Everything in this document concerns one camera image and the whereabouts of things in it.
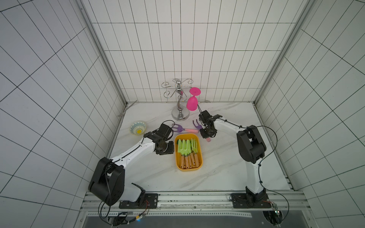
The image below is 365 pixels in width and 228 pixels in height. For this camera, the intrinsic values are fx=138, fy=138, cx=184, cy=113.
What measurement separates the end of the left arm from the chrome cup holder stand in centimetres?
24

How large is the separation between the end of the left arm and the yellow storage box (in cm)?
12

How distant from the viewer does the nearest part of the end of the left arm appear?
614 mm

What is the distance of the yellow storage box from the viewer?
0.84 meters
